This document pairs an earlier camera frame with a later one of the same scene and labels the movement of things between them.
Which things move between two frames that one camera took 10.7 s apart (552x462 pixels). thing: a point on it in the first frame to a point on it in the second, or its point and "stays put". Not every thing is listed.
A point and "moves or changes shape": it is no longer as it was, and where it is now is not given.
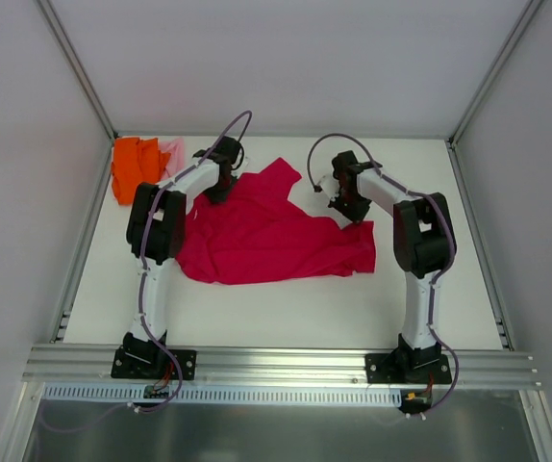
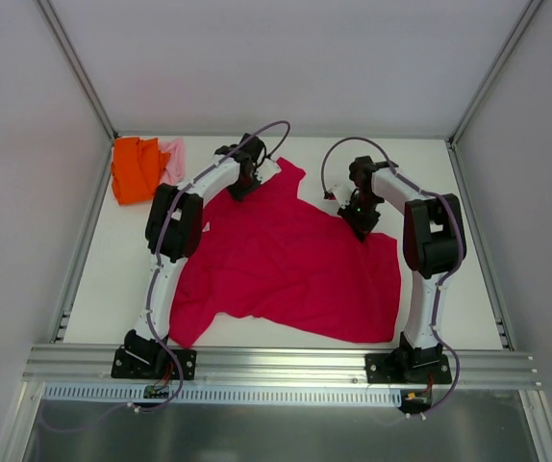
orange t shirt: [134, 162] stays put
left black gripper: [220, 191] to [239, 189]
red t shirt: [260, 232] moves or changes shape
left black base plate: [154, 364] stays put
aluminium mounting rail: [94, 366] stays put
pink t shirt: [176, 163] stays put
